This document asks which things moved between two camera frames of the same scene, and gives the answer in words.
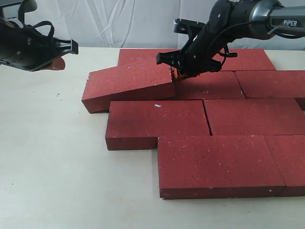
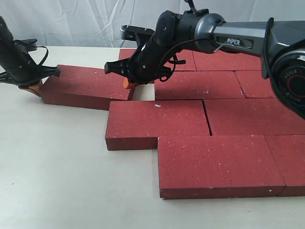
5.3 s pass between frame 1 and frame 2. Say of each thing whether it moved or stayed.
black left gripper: moved
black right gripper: moved
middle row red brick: stayed
